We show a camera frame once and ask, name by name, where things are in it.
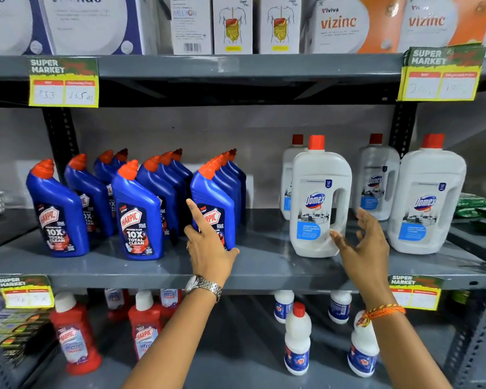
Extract person's left hand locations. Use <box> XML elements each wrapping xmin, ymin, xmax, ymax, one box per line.
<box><xmin>183</xmin><ymin>198</ymin><xmax>240</xmax><ymax>286</ymax></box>

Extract person's right hand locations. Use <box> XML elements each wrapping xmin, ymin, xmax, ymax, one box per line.
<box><xmin>330</xmin><ymin>207</ymin><xmax>392</xmax><ymax>298</ymax></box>

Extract blue red-capped cleaner bottle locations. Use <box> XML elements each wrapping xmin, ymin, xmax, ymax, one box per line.
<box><xmin>190</xmin><ymin>159</ymin><xmax>237</xmax><ymax>251</ymax></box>

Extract person's right forearm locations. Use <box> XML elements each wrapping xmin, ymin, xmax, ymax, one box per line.
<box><xmin>360</xmin><ymin>276</ymin><xmax>454</xmax><ymax>389</ymax></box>

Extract person's left forearm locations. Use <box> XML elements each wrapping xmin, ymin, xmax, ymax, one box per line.
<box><xmin>123</xmin><ymin>285</ymin><xmax>222</xmax><ymax>389</ymax></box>

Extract grey metal shelf rack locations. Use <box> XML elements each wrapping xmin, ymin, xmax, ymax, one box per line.
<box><xmin>0</xmin><ymin>52</ymin><xmax>486</xmax><ymax>389</ymax></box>

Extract silver metal wristwatch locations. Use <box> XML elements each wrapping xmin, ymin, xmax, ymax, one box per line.
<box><xmin>184</xmin><ymin>275</ymin><xmax>223</xmax><ymax>303</ymax></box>

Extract large white cleaner jug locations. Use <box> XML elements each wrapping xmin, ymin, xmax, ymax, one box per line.
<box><xmin>280</xmin><ymin>134</ymin><xmax>309</xmax><ymax>222</ymax></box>
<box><xmin>355</xmin><ymin>133</ymin><xmax>401</xmax><ymax>222</ymax></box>
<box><xmin>289</xmin><ymin>135</ymin><xmax>352</xmax><ymax>259</ymax></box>
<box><xmin>387</xmin><ymin>133</ymin><xmax>467</xmax><ymax>255</ymax></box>

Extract small white bottle blue label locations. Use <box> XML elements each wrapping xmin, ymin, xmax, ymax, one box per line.
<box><xmin>347</xmin><ymin>310</ymin><xmax>380</xmax><ymax>379</ymax></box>
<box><xmin>328</xmin><ymin>290</ymin><xmax>353</xmax><ymax>325</ymax></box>
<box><xmin>283</xmin><ymin>301</ymin><xmax>312</xmax><ymax>377</ymax></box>
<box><xmin>273</xmin><ymin>290</ymin><xmax>295</xmax><ymax>324</ymax></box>

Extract red cleaner bottle white cap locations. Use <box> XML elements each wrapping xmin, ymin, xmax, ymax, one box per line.
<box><xmin>49</xmin><ymin>292</ymin><xmax>103</xmax><ymax>376</ymax></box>
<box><xmin>104</xmin><ymin>288</ymin><xmax>130</xmax><ymax>323</ymax></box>
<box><xmin>160</xmin><ymin>289</ymin><xmax>183</xmax><ymax>319</ymax></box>
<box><xmin>128</xmin><ymin>290</ymin><xmax>164</xmax><ymax>361</ymax></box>

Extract yellow green price tag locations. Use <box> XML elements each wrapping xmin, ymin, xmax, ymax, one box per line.
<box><xmin>0</xmin><ymin>275</ymin><xmax>55</xmax><ymax>309</ymax></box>
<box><xmin>388</xmin><ymin>275</ymin><xmax>444</xmax><ymax>311</ymax></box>
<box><xmin>397</xmin><ymin>43</ymin><xmax>486</xmax><ymax>103</ymax></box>
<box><xmin>28</xmin><ymin>56</ymin><xmax>100</xmax><ymax>108</ymax></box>

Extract rows of blue bottles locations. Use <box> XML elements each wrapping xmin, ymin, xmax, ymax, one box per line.
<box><xmin>26</xmin><ymin>148</ymin><xmax>248</xmax><ymax>261</ymax></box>

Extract pile of green packets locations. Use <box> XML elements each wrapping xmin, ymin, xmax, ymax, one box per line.
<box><xmin>453</xmin><ymin>193</ymin><xmax>486</xmax><ymax>234</ymax></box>

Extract dark perforated shelf rack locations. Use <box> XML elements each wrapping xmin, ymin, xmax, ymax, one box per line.
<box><xmin>443</xmin><ymin>214</ymin><xmax>486</xmax><ymax>389</ymax></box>

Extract white box with stomach print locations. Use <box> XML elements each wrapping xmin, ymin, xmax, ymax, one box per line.
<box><xmin>212</xmin><ymin>0</ymin><xmax>254</xmax><ymax>55</ymax></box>
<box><xmin>259</xmin><ymin>0</ymin><xmax>302</xmax><ymax>55</ymax></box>

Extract white barcode box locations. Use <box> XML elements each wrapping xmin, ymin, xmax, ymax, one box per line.
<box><xmin>170</xmin><ymin>0</ymin><xmax>214</xmax><ymax>56</ymax></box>

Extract stack of colourful packets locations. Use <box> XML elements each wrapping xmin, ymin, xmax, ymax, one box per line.
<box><xmin>0</xmin><ymin>296</ymin><xmax>52</xmax><ymax>367</ymax></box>

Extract blue and white box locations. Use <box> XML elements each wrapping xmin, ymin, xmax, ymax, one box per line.
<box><xmin>37</xmin><ymin>0</ymin><xmax>159</xmax><ymax>56</ymax></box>
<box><xmin>0</xmin><ymin>0</ymin><xmax>52</xmax><ymax>56</ymax></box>

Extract orange thread bracelet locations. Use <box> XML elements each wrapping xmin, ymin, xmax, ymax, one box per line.
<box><xmin>356</xmin><ymin>304</ymin><xmax>407</xmax><ymax>328</ymax></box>

